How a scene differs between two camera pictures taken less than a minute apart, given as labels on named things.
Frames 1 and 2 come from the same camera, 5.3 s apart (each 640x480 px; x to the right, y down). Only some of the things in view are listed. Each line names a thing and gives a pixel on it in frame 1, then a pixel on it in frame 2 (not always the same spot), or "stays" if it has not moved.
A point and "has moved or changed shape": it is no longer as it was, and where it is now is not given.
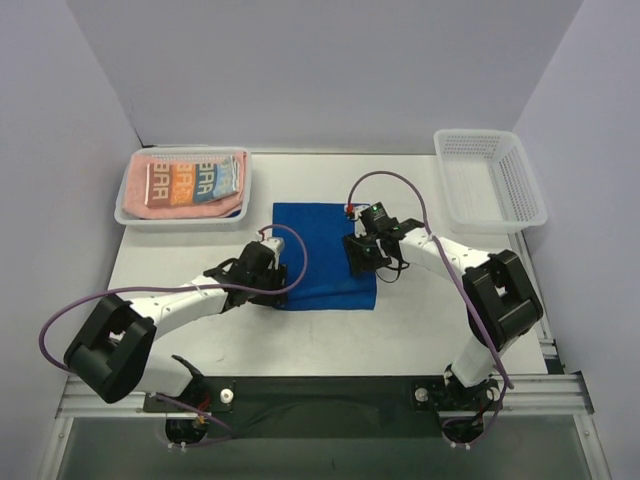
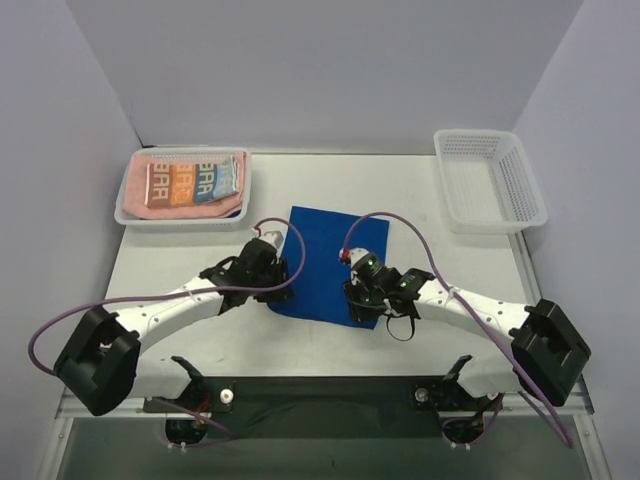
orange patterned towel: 179,184 stays
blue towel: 329,282 has moved or changed shape
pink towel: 134,200 stays
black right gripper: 358,256 to 356,303
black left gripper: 278,286 stays
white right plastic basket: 490,186 stays
